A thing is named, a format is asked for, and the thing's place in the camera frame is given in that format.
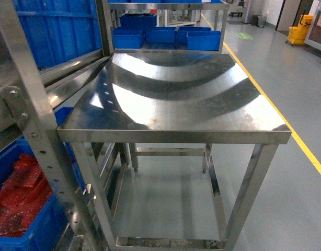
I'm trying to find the stainless steel side table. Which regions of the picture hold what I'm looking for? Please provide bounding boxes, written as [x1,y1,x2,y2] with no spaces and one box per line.
[58,51,291,250]

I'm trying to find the red bubble wrap bags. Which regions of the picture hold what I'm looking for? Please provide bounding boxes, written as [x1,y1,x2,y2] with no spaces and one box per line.
[0,153,52,237]

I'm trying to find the blue bin with red bags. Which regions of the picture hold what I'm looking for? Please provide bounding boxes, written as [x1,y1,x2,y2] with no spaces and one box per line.
[0,106,85,251]

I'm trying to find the yellow mop bucket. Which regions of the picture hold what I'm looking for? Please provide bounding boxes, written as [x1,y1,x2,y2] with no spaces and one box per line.
[288,15,314,45]

